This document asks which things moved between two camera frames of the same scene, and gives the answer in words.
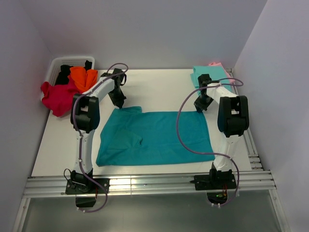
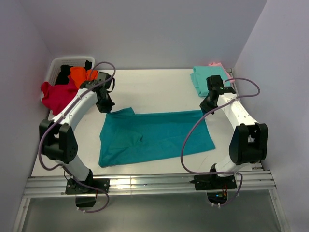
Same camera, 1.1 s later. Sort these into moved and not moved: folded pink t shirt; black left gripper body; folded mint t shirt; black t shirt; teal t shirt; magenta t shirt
Moved: black left gripper body; teal t shirt
Not moved: folded pink t shirt; magenta t shirt; folded mint t shirt; black t shirt
